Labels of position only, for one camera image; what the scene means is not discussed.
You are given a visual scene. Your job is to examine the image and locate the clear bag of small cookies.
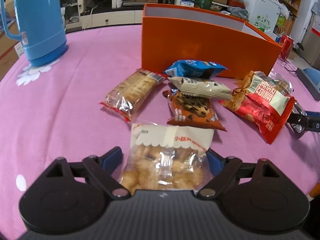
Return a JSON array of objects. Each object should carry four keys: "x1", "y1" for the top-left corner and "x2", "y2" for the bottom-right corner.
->
[{"x1": 119, "y1": 123, "x2": 214, "y2": 194}]

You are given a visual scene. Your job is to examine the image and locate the red peanut snack bag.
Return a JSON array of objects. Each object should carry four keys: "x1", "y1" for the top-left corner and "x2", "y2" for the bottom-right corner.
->
[{"x1": 220, "y1": 71, "x2": 296, "y2": 144}]

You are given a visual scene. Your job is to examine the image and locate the blue chair seat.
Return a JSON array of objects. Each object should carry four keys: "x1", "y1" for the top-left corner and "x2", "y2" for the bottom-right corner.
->
[{"x1": 303, "y1": 68, "x2": 320, "y2": 89}]

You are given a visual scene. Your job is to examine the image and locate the eyeglasses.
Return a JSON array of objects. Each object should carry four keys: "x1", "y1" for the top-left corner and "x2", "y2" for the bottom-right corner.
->
[{"x1": 277, "y1": 57, "x2": 297, "y2": 73}]

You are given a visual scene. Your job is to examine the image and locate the brown chocolate cookie pack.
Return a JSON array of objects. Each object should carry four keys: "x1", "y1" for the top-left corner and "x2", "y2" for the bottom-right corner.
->
[{"x1": 163, "y1": 89, "x2": 227, "y2": 131}]

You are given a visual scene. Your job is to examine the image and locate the silver foil biscuit pack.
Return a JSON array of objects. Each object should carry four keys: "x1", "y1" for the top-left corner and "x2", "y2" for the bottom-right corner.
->
[{"x1": 100, "y1": 69, "x2": 165, "y2": 122}]

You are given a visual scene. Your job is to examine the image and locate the red soda can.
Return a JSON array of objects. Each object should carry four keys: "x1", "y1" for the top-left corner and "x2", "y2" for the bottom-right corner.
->
[{"x1": 279, "y1": 34, "x2": 294, "y2": 61}]

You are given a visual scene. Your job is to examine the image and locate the cream wafer bar pack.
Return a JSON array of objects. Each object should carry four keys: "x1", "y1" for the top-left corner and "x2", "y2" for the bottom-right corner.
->
[{"x1": 168, "y1": 76, "x2": 232, "y2": 100}]

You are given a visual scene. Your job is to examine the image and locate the blue snack pack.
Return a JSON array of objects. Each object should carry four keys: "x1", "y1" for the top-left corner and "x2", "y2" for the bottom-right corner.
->
[{"x1": 164, "y1": 60, "x2": 227, "y2": 80}]

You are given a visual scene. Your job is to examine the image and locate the white chest freezer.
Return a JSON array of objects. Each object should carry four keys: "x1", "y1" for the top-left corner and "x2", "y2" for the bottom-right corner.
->
[{"x1": 244, "y1": 0, "x2": 282, "y2": 33}]

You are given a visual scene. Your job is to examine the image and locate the orange storage box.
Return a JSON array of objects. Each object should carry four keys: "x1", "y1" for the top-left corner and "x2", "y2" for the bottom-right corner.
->
[{"x1": 142, "y1": 3, "x2": 281, "y2": 78}]

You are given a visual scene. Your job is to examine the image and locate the blue thermos jug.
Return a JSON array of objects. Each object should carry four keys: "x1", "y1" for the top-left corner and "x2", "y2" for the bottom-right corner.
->
[{"x1": 3, "y1": 0, "x2": 68, "y2": 67}]

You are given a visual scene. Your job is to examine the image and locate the white TV cabinet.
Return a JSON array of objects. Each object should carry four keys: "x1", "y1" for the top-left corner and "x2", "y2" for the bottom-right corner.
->
[{"x1": 80, "y1": 10, "x2": 143, "y2": 30}]

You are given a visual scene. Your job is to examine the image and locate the large cardboard box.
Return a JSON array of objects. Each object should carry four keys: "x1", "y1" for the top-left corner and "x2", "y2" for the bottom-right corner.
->
[{"x1": 0, "y1": 32, "x2": 18, "y2": 80}]

